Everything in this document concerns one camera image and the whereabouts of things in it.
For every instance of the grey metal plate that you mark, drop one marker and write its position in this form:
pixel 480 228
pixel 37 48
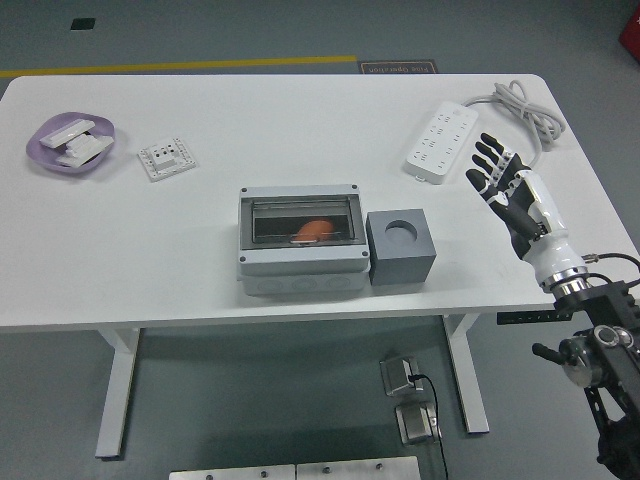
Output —
pixel 360 469
pixel 230 473

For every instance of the red object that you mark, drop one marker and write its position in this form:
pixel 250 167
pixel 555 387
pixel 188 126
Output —
pixel 631 32

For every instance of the grey lidded enclosure box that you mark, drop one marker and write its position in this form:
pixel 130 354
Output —
pixel 300 260

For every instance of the black table control panel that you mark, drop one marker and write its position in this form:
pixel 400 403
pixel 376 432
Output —
pixel 525 317

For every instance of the white plastic switch piece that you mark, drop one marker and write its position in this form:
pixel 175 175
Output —
pixel 70 160
pixel 97 143

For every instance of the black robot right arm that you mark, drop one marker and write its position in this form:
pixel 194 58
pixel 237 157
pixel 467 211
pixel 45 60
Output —
pixel 615 350

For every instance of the metal foot pedal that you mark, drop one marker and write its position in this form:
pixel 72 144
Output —
pixel 415 425
pixel 397 375

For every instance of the brown floor sign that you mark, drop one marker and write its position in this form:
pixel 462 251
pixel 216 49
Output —
pixel 397 68

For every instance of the purple dish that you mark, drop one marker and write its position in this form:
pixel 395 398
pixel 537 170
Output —
pixel 42 154

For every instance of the long white plastic bar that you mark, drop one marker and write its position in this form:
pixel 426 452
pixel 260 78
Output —
pixel 65 134

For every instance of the orange cylinder object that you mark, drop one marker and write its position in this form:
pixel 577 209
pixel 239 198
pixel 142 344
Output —
pixel 315 230

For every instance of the white wall socket panel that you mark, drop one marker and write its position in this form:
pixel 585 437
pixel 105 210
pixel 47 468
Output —
pixel 165 160

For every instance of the dark grey cube holder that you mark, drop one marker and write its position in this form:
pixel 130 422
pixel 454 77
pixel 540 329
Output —
pixel 400 265

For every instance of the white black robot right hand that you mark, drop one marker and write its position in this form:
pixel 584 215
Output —
pixel 530 215

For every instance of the white table leg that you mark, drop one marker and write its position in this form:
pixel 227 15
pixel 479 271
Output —
pixel 117 390
pixel 467 380

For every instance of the white power strip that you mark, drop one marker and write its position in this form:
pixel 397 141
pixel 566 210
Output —
pixel 442 140

